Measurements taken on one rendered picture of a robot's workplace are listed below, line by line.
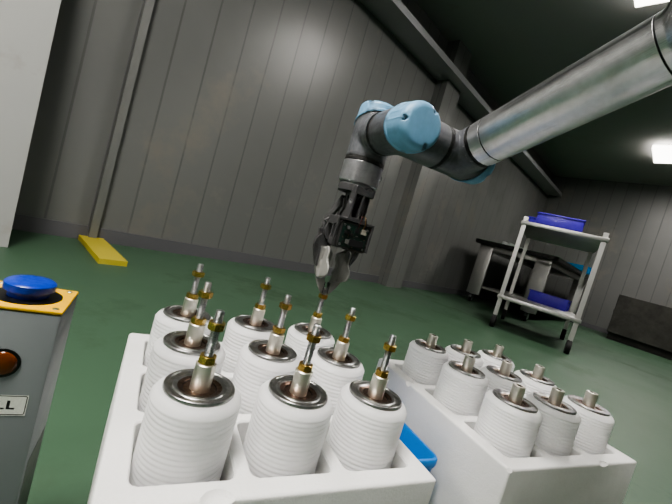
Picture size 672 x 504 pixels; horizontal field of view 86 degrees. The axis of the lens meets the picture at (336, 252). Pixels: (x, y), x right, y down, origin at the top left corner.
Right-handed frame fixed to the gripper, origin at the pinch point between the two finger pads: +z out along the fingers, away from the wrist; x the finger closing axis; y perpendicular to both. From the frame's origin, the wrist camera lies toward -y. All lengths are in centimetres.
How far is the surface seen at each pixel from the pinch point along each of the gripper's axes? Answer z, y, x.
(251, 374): 11.7, 17.7, -12.9
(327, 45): -149, -227, 23
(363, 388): 9.3, 22.5, 2.2
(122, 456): 16.5, 29.2, -25.5
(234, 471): 16.6, 30.4, -14.3
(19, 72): -37, -120, -111
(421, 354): 10.7, -1.4, 27.5
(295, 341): 10.9, 3.6, -3.8
